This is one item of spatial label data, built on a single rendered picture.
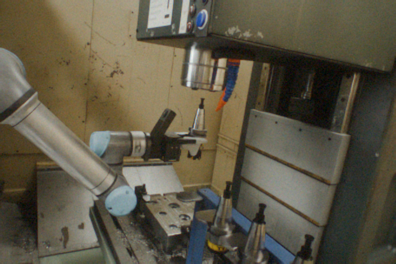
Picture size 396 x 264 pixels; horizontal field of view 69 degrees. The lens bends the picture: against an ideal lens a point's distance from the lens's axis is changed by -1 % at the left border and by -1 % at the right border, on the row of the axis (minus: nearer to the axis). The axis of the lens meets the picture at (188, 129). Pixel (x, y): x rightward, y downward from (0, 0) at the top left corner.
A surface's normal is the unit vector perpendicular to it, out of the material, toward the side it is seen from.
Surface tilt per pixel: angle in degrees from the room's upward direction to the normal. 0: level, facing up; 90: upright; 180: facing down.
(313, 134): 92
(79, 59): 90
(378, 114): 90
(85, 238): 24
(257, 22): 90
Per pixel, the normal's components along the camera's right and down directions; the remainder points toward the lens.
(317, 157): -0.88, -0.03
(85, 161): 0.69, -0.07
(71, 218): 0.32, -0.78
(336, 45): 0.47, 0.25
